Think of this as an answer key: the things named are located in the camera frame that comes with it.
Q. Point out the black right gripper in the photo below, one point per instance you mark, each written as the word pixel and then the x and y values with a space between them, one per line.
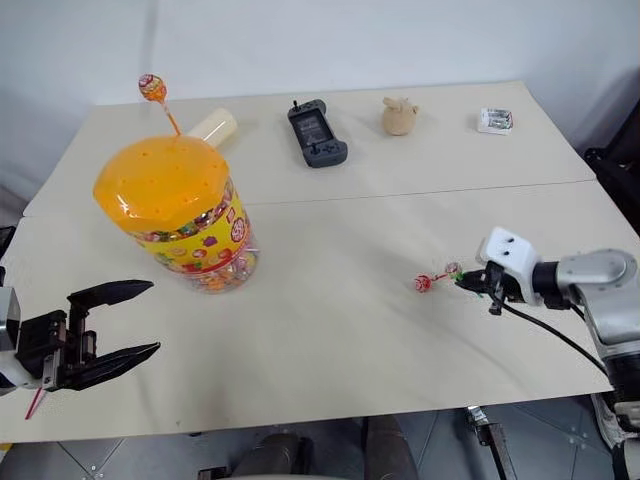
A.
pixel 502 287

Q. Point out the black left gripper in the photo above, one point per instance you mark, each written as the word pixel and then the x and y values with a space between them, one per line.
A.
pixel 37 340

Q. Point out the pink green lollipop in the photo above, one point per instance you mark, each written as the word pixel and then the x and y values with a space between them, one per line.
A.
pixel 453 270

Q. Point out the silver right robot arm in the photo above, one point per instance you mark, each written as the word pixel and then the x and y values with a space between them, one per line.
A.
pixel 607 300

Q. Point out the clear plastic lollipop jar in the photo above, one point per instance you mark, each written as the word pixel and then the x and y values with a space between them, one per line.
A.
pixel 215 250

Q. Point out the orange perforated jar lid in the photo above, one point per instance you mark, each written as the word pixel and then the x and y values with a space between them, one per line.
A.
pixel 160 180

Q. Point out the red wrapped lollipop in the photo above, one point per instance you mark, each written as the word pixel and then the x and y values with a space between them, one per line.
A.
pixel 421 283

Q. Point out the red lollipop stick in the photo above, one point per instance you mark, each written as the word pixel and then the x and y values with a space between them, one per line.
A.
pixel 35 402

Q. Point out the metal table leg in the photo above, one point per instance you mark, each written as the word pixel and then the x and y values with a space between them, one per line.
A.
pixel 492 440

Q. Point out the white battery blister pack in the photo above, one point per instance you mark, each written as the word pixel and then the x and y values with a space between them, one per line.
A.
pixel 495 120

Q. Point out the beige plush toy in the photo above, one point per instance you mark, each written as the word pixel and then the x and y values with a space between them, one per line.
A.
pixel 398 117

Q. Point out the white printed cloth strip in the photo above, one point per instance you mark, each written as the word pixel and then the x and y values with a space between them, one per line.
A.
pixel 607 422

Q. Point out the grey handheld game controller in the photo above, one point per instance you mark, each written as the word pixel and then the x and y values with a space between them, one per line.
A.
pixel 315 132

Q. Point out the cream plastic cylinder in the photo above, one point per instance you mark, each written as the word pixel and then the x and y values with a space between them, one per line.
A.
pixel 215 127

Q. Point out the orange-stick wrapped lollipop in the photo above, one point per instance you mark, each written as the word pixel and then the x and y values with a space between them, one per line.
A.
pixel 152 87

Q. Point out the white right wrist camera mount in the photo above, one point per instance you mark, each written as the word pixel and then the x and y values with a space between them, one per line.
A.
pixel 512 252

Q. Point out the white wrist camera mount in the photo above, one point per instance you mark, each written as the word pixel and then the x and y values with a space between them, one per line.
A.
pixel 512 252
pixel 7 320

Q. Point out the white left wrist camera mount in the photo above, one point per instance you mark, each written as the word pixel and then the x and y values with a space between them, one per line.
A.
pixel 7 320

